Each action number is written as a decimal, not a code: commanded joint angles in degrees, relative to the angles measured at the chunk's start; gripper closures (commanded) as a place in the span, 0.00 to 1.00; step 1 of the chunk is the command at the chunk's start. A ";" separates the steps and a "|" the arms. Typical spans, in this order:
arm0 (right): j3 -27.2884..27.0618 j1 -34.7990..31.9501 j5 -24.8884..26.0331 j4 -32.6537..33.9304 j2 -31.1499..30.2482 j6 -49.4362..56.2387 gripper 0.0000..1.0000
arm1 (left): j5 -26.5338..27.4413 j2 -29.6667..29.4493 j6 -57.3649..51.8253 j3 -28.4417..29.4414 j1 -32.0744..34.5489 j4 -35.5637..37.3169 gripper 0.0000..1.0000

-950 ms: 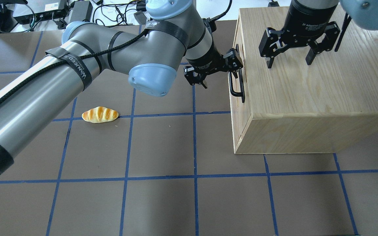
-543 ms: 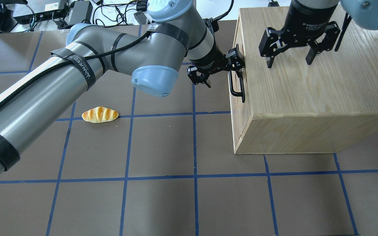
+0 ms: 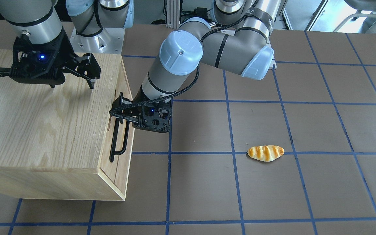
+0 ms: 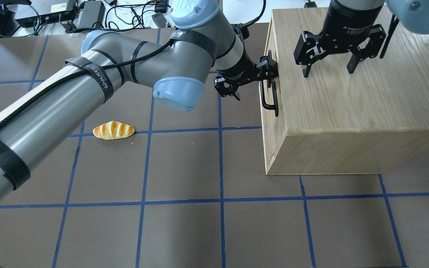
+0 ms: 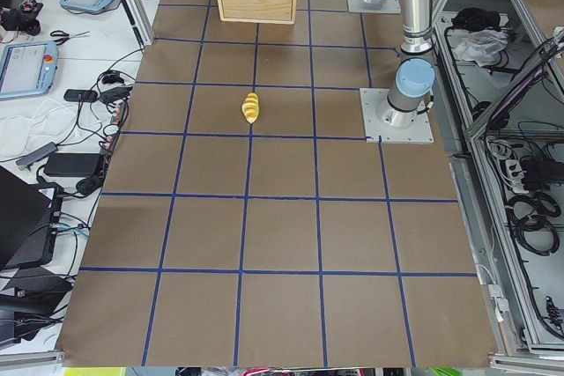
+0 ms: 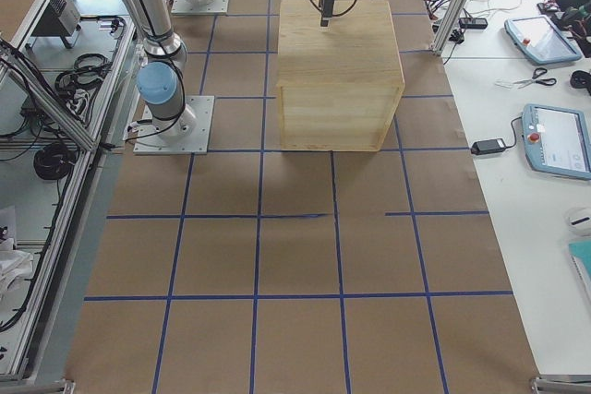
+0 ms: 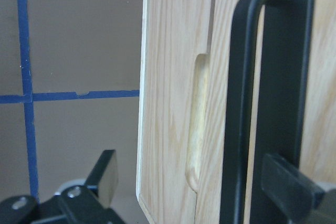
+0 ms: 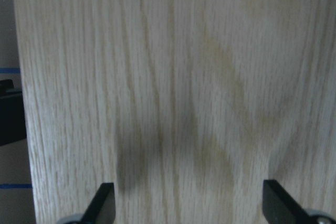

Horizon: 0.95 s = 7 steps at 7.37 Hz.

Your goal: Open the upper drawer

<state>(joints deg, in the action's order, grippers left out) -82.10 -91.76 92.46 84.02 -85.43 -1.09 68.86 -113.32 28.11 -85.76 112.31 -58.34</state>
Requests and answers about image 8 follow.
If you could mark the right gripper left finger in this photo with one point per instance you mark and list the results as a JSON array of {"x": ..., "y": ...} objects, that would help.
[{"x": 102, "y": 208}]

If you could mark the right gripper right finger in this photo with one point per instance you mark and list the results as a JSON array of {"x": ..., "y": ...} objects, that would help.
[{"x": 279, "y": 207}]

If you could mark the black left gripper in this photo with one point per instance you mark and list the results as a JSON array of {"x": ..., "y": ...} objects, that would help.
[{"x": 13, "y": 127}]

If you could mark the light wooden drawer cabinet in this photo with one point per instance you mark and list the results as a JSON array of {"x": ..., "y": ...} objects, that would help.
[{"x": 186, "y": 105}]

